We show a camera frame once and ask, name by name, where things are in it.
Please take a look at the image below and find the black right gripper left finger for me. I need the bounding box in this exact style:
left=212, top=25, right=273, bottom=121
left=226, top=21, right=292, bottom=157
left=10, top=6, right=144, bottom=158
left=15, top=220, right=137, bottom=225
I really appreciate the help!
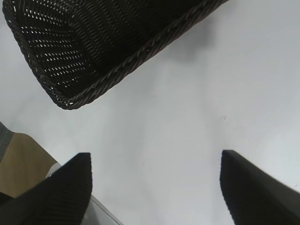
left=0, top=152, right=94, bottom=225

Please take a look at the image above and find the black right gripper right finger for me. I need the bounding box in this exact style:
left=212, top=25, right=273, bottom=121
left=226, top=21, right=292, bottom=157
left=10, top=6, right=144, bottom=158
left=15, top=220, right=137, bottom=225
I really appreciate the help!
left=219, top=149, right=300, bottom=225

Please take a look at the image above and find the dark brown wicker basket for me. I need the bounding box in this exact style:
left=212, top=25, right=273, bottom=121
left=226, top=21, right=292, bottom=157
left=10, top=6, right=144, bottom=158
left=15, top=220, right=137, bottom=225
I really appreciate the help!
left=2, top=0, right=232, bottom=111

